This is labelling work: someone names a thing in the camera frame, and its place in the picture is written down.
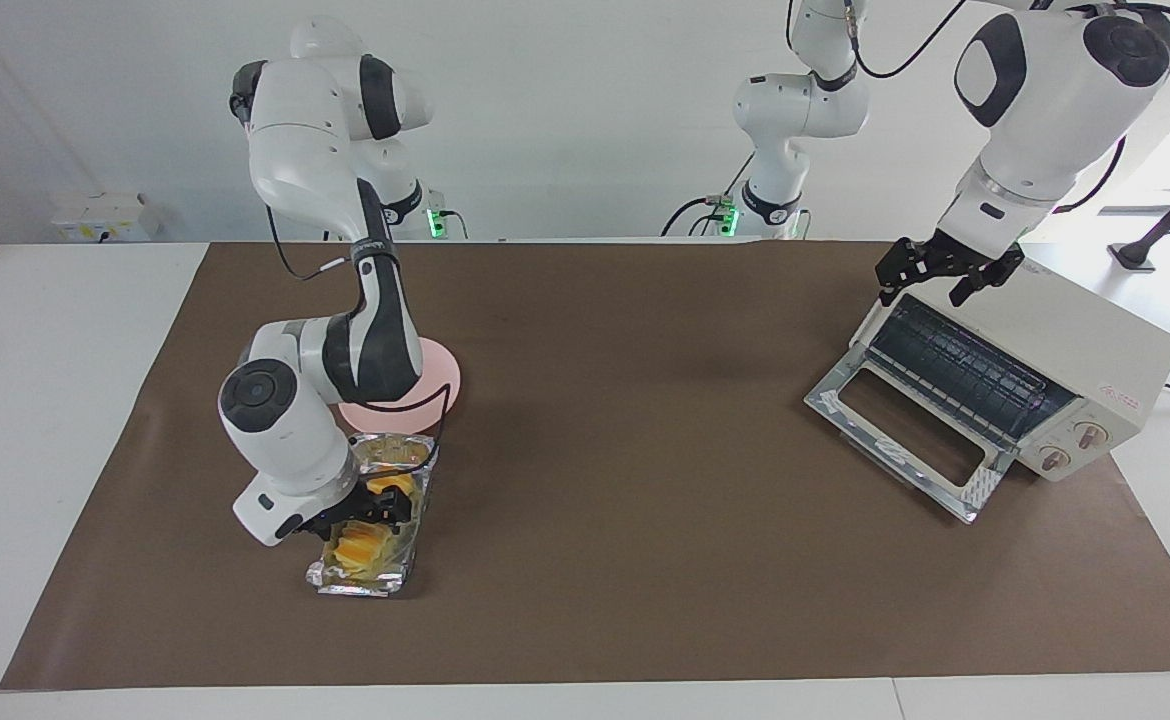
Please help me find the aluminium foil tray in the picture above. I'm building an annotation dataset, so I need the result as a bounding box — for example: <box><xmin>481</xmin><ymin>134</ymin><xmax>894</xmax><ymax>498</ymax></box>
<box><xmin>307</xmin><ymin>432</ymin><xmax>439</xmax><ymax>599</ymax></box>

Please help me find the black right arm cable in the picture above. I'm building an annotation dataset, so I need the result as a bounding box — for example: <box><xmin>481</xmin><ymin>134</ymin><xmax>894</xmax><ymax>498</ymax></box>
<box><xmin>263</xmin><ymin>200</ymin><xmax>453</xmax><ymax>443</ymax></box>

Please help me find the black tripod stand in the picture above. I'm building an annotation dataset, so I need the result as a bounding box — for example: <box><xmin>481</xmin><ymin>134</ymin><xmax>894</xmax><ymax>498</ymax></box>
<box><xmin>1108</xmin><ymin>160</ymin><xmax>1170</xmax><ymax>274</ymax></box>

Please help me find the white wall socket box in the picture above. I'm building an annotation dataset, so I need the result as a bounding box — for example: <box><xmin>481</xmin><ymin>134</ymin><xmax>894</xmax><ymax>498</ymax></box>
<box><xmin>52</xmin><ymin>193</ymin><xmax>162</xmax><ymax>244</ymax></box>

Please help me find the sliced orange bread loaf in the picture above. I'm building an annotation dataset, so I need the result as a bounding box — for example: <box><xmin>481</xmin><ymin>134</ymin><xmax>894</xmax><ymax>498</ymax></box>
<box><xmin>330</xmin><ymin>475</ymin><xmax>416</xmax><ymax>583</ymax></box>

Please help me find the brown paper table mat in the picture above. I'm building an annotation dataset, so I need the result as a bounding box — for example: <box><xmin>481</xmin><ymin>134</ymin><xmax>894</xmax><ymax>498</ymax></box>
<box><xmin>0</xmin><ymin>240</ymin><xmax>1170</xmax><ymax>691</ymax></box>

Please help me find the black left base cable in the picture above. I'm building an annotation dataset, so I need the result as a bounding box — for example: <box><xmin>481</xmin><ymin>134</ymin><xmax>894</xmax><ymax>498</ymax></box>
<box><xmin>660</xmin><ymin>150</ymin><xmax>758</xmax><ymax>239</ymax></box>

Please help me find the white toaster oven body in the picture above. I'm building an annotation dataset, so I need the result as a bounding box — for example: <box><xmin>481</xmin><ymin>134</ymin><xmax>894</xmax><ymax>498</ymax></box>
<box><xmin>850</xmin><ymin>262</ymin><xmax>1170</xmax><ymax>484</ymax></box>

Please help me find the oven glass door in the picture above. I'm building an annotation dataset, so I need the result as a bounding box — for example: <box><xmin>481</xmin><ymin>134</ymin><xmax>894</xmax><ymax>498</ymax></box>
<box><xmin>805</xmin><ymin>358</ymin><xmax>1016</xmax><ymax>525</ymax></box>

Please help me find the pink round plate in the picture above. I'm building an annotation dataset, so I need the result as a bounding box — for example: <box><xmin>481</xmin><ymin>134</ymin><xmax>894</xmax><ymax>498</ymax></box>
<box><xmin>338</xmin><ymin>338</ymin><xmax>463</xmax><ymax>434</ymax></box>

